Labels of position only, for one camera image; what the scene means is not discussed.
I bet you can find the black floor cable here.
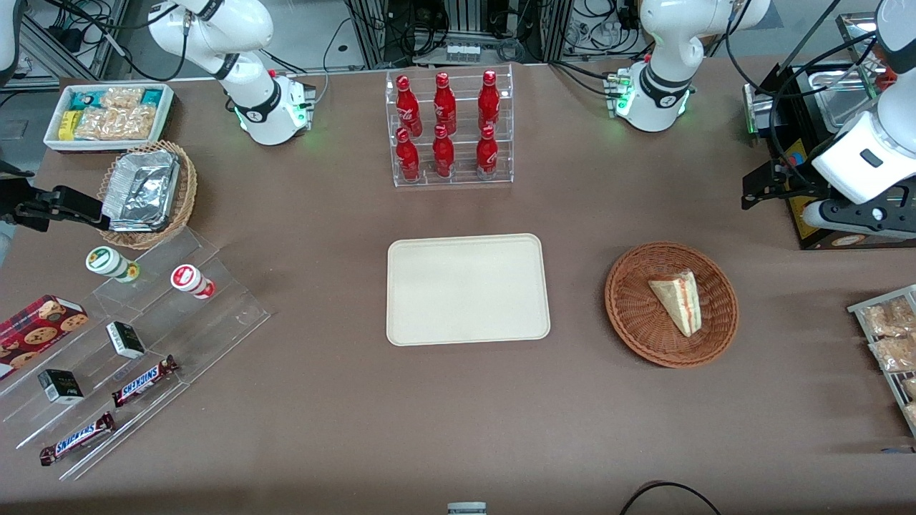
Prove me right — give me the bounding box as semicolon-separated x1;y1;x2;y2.
618;480;724;515

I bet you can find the grey wire rack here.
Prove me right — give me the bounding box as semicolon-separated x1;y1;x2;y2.
847;284;916;438

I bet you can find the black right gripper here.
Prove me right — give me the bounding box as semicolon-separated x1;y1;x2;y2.
0;160;110;232

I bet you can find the red cookie box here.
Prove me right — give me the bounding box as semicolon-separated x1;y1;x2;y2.
0;294;90;381

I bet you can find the aluminium foil container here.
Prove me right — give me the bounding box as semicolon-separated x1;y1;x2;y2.
101;148;182;234

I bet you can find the green lid yogurt cup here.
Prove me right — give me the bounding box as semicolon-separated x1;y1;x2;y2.
84;245;141;284

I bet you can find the clear acrylic step display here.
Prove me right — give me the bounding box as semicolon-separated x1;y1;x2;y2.
0;227;272;482

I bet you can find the red lid yogurt cup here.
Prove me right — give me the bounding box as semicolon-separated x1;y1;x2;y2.
170;263;217;300

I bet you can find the aluminium equipment rack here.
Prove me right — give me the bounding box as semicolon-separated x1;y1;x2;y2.
343;0;575;69

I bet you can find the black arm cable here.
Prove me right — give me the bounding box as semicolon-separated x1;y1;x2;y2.
726;0;882;174

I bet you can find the brown wicker basket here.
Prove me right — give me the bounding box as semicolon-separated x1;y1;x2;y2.
604;241;740;369

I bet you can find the light wicker basket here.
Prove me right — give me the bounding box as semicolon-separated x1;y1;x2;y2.
97;139;198;251

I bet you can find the snickers chocolate bar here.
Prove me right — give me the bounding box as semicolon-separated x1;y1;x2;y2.
111;354;180;409
39;411;117;467

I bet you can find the small black box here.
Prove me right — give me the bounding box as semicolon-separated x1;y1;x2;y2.
36;368;85;406
105;320;147;361

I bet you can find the clear acrylic bottle rack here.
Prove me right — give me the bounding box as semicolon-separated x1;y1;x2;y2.
384;64;515;189

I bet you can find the cream plastic tray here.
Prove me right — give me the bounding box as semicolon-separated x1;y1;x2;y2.
386;233;552;348

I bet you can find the triangular sandwich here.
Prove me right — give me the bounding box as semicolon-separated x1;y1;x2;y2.
648;268;703;338

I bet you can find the black hot food display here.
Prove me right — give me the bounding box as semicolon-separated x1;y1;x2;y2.
741;11;916;252

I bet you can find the aluminium frame structure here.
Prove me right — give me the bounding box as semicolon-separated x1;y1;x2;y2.
20;0;131;81

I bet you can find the red cola bottle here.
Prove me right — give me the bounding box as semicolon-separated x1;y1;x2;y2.
394;127;422;182
433;72;458;134
475;124;500;177
432;124;457;179
477;69;502;131
395;75;424;137

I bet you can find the clear cracker bag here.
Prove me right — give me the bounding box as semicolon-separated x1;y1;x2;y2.
99;87;145;110
74;105;157;142

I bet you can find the steel food pan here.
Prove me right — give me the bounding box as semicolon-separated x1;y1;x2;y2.
814;63;882;134

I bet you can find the white snack bin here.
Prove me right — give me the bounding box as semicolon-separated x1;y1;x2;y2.
42;82;175;154

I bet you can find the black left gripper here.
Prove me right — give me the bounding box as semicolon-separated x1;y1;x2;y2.
741;162;916;239

